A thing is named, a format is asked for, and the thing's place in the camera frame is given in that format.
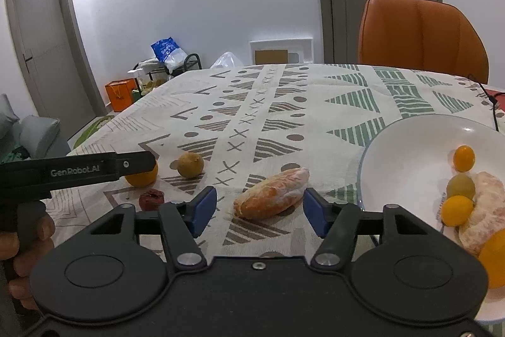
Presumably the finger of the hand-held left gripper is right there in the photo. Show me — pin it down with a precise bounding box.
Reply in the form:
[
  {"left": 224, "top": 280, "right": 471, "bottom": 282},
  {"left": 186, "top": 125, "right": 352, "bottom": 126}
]
[{"left": 114, "top": 151, "right": 157, "bottom": 180}]

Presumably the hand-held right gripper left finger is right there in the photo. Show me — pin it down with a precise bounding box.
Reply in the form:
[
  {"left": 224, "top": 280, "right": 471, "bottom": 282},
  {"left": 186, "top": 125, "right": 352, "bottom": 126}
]
[{"left": 89, "top": 186, "right": 218, "bottom": 276}]

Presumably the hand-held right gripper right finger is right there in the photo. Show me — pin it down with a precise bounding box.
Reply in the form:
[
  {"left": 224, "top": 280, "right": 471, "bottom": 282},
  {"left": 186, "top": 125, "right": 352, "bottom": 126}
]
[{"left": 304, "top": 187, "right": 421, "bottom": 276}]

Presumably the medium orange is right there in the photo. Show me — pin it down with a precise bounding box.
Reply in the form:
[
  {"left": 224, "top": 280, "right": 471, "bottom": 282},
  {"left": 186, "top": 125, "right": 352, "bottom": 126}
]
[{"left": 125, "top": 159, "right": 159, "bottom": 188}]

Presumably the peeled orange piece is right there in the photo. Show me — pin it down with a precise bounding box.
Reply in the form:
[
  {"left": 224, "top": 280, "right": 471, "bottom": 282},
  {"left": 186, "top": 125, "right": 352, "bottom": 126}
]
[{"left": 233, "top": 167, "right": 310, "bottom": 220}]

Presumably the white enamel plate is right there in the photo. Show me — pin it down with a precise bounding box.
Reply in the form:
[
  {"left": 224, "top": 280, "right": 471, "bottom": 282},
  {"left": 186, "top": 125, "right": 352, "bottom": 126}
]
[{"left": 357, "top": 114, "right": 505, "bottom": 326}]

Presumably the small orange kumquat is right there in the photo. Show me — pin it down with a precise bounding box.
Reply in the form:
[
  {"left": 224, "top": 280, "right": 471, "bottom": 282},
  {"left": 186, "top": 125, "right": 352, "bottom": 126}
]
[
  {"left": 452, "top": 145, "right": 476, "bottom": 172},
  {"left": 441, "top": 195, "right": 474, "bottom": 226}
]

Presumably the green kumquat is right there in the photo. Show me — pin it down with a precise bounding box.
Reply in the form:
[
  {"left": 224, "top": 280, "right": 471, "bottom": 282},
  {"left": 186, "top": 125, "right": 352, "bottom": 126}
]
[{"left": 447, "top": 173, "right": 476, "bottom": 200}]

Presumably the peeled pomelo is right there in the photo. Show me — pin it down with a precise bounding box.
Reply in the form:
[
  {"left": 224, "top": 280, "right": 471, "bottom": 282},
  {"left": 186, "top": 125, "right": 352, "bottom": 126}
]
[{"left": 458, "top": 171, "right": 505, "bottom": 256}]

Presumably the large orange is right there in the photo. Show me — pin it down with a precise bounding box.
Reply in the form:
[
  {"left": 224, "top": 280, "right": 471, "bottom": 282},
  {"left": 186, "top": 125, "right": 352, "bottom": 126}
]
[{"left": 476, "top": 230, "right": 505, "bottom": 289}]

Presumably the person's left hand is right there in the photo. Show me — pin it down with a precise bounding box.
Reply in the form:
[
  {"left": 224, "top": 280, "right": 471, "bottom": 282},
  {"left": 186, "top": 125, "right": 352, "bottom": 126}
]
[{"left": 0, "top": 211, "right": 56, "bottom": 311}]

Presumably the small red fruit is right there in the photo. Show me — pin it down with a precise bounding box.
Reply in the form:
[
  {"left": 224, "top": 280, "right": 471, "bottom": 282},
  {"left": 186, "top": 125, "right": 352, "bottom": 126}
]
[{"left": 139, "top": 189, "right": 164, "bottom": 210}]

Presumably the grey sofa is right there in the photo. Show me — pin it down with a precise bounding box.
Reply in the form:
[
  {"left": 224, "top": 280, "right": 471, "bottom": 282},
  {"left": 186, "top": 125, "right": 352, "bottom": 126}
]
[{"left": 0, "top": 92, "right": 69, "bottom": 164}]

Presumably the green rug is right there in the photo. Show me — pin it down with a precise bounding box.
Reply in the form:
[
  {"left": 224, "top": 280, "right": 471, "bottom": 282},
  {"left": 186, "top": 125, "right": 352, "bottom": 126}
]
[{"left": 73, "top": 114, "right": 115, "bottom": 148}]

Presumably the orange paper bag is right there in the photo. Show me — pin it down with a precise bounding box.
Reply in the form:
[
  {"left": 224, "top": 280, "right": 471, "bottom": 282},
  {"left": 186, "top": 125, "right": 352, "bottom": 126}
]
[{"left": 105, "top": 78, "right": 140, "bottom": 112}]

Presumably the blue plastic bag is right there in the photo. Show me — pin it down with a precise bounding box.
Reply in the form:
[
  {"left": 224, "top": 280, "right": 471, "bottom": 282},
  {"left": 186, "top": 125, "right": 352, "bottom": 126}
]
[{"left": 151, "top": 37, "right": 188, "bottom": 71}]

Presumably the clear plastic bag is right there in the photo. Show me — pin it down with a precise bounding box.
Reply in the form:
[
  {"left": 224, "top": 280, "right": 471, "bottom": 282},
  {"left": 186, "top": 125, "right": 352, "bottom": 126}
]
[{"left": 209, "top": 51, "right": 245, "bottom": 69}]

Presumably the white framed board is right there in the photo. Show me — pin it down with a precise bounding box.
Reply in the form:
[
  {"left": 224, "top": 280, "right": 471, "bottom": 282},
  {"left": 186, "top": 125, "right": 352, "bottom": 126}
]
[{"left": 250, "top": 38, "right": 314, "bottom": 65}]

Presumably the orange chair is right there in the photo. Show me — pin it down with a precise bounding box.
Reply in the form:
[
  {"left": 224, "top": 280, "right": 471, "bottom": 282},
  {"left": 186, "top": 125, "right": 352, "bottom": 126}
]
[{"left": 358, "top": 0, "right": 490, "bottom": 85}]

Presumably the red and orange cartoon mat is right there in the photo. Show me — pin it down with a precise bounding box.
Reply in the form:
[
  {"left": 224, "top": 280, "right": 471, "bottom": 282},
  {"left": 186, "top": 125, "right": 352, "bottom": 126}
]
[{"left": 479, "top": 84, "right": 505, "bottom": 112}]

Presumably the black wire rack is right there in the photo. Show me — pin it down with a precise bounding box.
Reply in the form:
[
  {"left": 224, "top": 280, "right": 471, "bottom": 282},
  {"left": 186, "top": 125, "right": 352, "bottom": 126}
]
[{"left": 132, "top": 53, "right": 203, "bottom": 85}]

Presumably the grey door with slim handle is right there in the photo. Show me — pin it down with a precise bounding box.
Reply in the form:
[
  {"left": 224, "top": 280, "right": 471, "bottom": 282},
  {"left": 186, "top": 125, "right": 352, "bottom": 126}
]
[{"left": 2, "top": 0, "right": 107, "bottom": 132}]

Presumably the black cable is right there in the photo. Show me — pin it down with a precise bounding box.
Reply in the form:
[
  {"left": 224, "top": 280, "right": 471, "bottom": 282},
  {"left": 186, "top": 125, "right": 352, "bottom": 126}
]
[{"left": 467, "top": 74, "right": 505, "bottom": 132}]

